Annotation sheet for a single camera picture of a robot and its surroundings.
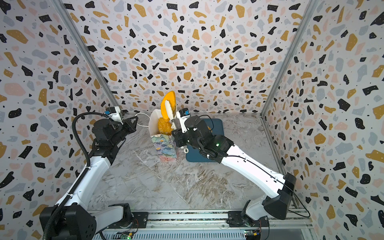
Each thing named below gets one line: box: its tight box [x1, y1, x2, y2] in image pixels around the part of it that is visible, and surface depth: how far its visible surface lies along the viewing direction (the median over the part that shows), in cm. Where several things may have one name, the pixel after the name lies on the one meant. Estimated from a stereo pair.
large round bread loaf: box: [158, 117, 173, 136], surface depth 93 cm
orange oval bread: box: [160, 90, 177, 122], surface depth 67 cm
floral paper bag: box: [149, 109, 178, 161], surface depth 85 cm
